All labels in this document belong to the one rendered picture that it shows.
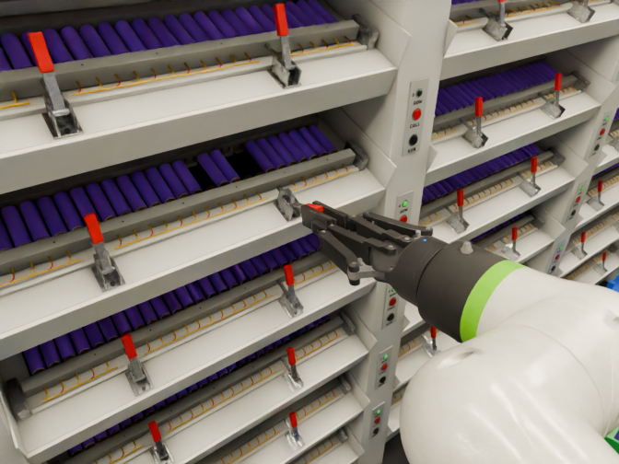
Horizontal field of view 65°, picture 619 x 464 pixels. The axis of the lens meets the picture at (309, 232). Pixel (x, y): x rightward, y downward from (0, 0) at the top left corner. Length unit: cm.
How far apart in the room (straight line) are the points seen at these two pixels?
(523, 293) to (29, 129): 48
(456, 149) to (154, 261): 59
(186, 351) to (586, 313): 57
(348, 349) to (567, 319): 70
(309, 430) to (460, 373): 85
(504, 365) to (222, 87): 44
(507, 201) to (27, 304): 99
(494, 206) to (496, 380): 89
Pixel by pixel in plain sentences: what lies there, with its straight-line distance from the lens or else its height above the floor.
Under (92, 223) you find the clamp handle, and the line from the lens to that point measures 60.
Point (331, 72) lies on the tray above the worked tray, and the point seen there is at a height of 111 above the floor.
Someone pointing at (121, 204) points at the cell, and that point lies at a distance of 69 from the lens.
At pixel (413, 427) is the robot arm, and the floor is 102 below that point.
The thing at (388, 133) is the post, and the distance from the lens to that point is 78.
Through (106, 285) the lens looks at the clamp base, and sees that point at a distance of 62.
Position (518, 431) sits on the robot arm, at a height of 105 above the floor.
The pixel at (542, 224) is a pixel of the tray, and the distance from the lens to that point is 150.
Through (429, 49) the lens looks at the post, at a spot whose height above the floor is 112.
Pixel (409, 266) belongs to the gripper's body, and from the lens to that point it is 50.
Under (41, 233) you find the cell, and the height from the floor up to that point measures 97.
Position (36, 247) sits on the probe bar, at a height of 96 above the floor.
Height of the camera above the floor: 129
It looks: 34 degrees down
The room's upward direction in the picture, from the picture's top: straight up
